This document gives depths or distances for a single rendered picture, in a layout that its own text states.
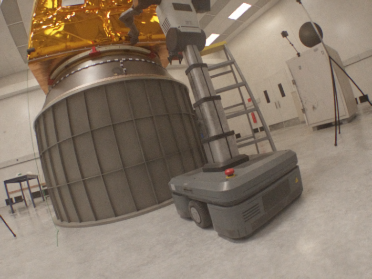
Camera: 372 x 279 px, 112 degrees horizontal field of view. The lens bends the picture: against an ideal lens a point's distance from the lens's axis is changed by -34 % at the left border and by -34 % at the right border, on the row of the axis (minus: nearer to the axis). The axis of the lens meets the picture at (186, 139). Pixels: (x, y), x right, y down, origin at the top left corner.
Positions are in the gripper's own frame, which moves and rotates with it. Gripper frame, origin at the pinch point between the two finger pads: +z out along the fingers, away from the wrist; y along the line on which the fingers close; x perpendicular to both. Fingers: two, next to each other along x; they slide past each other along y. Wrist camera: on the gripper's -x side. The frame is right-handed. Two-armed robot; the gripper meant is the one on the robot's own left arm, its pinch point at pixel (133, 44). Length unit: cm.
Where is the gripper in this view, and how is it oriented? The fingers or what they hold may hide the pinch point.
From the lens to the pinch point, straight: 239.8
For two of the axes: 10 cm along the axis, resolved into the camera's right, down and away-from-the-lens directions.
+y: -8.6, 2.3, -4.5
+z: -4.2, 1.6, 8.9
